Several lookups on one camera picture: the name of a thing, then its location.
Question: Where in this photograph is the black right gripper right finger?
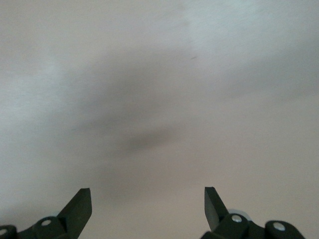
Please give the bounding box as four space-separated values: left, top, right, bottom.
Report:
200 186 305 239

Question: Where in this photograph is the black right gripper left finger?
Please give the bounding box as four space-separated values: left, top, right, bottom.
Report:
0 188 93 239

